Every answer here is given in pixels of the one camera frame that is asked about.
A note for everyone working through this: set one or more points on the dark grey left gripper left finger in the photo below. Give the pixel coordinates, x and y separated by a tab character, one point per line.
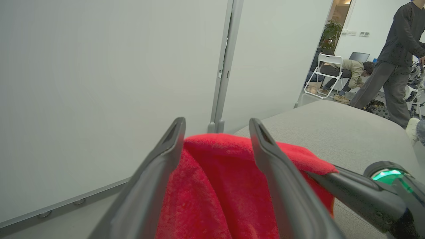
146	186

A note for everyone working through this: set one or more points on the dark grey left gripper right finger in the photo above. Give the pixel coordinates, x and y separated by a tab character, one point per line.
285	186

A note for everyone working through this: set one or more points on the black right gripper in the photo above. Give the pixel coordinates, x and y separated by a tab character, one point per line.
415	205

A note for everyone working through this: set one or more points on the red garment with white trim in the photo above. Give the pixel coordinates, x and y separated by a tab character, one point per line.
215	192

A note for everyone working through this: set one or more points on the round partition glide foot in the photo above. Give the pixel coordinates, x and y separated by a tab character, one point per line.
44	214
79	201

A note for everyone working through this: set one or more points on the blue jeans leg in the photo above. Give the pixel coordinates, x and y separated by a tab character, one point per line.
421	131

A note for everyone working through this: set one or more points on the dark pile on floor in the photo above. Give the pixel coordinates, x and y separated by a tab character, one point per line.
378	108

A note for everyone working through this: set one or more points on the white robot equipment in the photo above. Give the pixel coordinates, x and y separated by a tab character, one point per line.
415	93

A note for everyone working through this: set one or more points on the seated person in beige jacket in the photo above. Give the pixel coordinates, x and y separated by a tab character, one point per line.
355	69

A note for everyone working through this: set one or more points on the white folding chair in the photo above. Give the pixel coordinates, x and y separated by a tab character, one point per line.
327	59

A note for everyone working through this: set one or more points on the dark laptop screen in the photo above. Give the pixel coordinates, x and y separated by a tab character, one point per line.
359	57

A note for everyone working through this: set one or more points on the standing person in dark clothes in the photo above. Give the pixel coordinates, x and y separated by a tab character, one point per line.
395	49

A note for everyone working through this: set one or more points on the green potted plant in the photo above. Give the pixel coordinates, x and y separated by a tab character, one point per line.
330	35

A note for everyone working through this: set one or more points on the grey partition bottom rail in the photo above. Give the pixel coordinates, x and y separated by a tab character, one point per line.
66	202

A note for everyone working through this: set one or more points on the grey partition joint post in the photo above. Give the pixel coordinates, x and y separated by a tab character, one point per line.
225	66

